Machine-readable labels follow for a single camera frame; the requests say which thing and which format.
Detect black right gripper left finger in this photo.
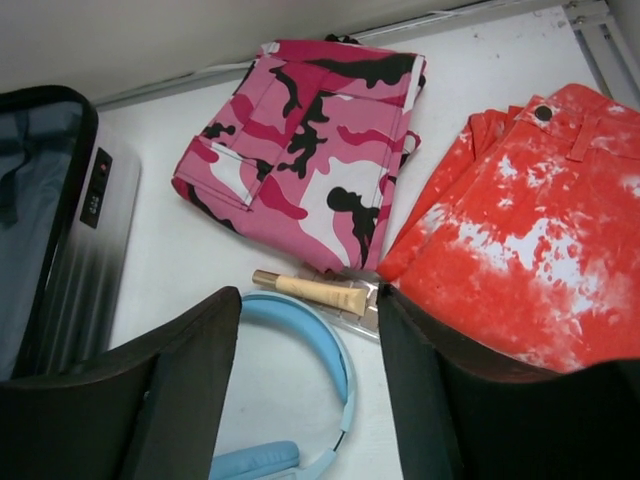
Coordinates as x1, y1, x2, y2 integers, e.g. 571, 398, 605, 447
1, 286, 241, 479

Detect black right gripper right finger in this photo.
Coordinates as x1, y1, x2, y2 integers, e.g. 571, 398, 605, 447
377, 284, 639, 479

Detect clear plastic cosmetic tray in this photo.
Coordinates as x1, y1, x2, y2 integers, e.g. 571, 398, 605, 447
294, 267, 384, 345

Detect light blue headphones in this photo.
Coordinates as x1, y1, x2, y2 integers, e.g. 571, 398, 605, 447
209, 290, 357, 479

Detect beige cosmetic tube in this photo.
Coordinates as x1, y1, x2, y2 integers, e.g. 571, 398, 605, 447
252, 270, 368, 316

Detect orange white tie-dye pants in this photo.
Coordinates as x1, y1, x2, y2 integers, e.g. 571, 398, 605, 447
377, 84, 639, 373

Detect black white astronaut suitcase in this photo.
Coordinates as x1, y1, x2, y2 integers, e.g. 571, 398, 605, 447
1, 85, 141, 380

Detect pink camouflage pants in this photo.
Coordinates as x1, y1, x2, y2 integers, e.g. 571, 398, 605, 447
171, 37, 427, 272

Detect aluminium frame rail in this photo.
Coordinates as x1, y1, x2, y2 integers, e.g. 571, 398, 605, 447
94, 1, 639, 111

